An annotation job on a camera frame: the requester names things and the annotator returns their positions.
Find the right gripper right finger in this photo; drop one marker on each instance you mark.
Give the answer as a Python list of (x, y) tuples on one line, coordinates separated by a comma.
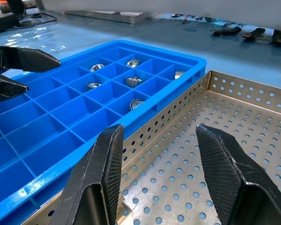
[(236, 187)]

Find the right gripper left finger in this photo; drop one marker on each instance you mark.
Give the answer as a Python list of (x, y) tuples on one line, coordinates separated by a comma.
[(89, 187)]

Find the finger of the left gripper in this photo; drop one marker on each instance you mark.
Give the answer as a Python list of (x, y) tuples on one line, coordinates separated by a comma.
[(30, 59), (4, 87)]

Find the blue compartment tray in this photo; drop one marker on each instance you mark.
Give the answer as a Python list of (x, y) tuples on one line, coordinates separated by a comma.
[(61, 105)]

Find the black electronic device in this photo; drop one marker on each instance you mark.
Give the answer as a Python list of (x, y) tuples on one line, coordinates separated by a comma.
[(2, 21)]

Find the perforated metal tray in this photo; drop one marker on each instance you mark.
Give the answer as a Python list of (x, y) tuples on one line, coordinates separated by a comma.
[(178, 152)]

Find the black gripper finger part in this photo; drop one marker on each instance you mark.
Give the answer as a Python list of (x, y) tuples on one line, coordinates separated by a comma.
[(253, 34), (280, 37), (226, 31)]

